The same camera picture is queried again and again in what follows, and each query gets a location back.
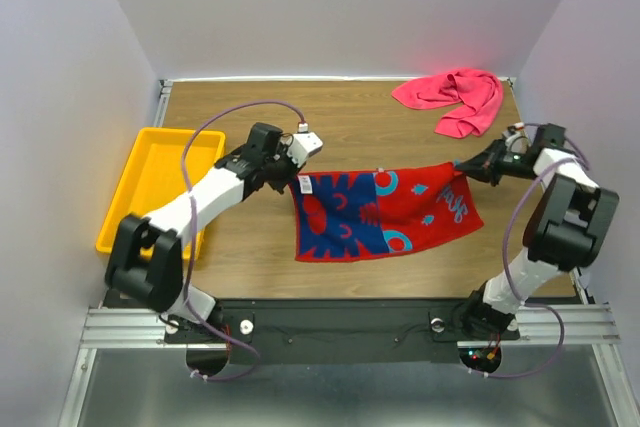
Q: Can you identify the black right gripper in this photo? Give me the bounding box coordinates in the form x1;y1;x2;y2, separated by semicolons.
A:
454;135;542;185

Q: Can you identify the red and blue patterned towel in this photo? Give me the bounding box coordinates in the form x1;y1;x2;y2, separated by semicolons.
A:
289;162;484;262

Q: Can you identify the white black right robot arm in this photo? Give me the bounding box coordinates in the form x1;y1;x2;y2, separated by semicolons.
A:
455;123;620;339

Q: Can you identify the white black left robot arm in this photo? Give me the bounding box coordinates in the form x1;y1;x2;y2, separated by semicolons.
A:
105;122;322;341

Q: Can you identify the white barcode towel label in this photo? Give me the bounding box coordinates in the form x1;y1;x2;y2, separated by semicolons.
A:
298;175;313;195

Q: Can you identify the pink crumpled towel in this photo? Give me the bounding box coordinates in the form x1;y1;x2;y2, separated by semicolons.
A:
391;68;504;139

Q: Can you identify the yellow plastic tray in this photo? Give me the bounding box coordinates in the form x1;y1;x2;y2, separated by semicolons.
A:
95;127;226;256

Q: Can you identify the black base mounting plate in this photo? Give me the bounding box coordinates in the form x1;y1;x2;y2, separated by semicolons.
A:
164;298;521;366

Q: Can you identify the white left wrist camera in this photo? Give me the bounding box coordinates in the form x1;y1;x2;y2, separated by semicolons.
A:
287;132;323;168

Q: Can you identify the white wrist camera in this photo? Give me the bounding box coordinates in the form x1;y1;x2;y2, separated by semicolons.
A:
287;132;323;168
502;122;526;148

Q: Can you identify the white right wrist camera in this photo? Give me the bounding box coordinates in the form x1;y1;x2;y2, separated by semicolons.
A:
502;122;526;148

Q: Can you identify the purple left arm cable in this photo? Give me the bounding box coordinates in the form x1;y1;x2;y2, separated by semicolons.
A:
179;99;311;382

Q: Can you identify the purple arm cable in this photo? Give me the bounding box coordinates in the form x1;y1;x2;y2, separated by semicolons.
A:
179;99;311;382
467;122;591;379

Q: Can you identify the aluminium front frame rail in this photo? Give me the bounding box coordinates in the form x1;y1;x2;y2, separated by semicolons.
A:
80;301;621;352

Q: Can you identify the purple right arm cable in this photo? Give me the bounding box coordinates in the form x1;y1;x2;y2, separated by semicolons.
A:
467;122;591;379

